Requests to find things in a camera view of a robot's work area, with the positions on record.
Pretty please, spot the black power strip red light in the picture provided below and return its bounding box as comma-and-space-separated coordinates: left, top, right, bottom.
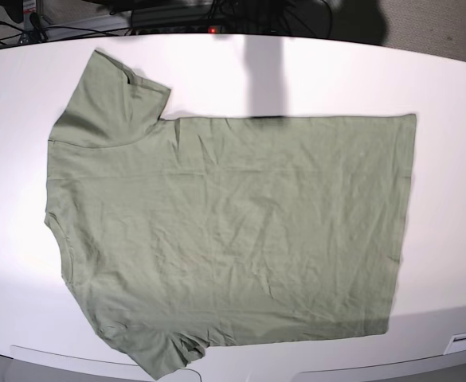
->
130, 12, 225, 35

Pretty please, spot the sage green T-shirt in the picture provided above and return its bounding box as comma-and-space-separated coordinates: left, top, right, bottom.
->
45, 51, 417, 379

